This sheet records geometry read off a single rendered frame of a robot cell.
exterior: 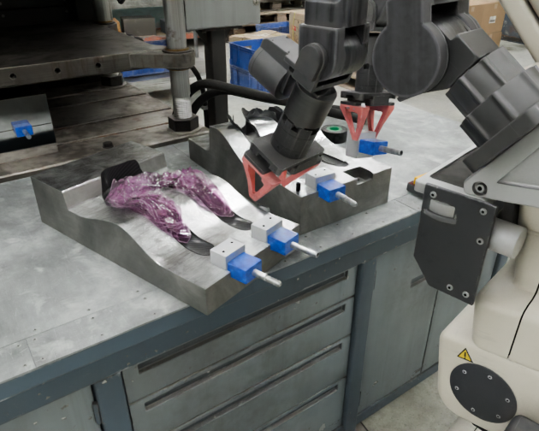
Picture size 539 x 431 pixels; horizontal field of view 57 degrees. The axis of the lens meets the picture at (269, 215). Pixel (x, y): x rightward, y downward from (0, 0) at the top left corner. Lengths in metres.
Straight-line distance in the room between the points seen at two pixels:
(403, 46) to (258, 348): 0.79
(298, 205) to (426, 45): 0.56
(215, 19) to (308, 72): 1.20
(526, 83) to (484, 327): 0.40
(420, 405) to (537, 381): 1.02
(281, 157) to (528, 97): 0.33
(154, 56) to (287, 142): 0.96
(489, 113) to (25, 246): 0.89
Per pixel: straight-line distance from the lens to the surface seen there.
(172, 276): 0.86
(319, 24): 0.62
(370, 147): 1.05
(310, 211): 1.03
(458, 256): 0.74
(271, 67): 0.69
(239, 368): 1.14
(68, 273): 1.00
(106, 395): 0.98
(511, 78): 0.54
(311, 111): 0.66
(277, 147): 0.71
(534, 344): 0.79
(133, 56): 1.62
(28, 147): 1.59
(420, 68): 0.53
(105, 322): 0.86
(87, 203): 1.07
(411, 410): 1.80
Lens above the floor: 1.34
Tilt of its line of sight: 29 degrees down
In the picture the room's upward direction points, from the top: straight up
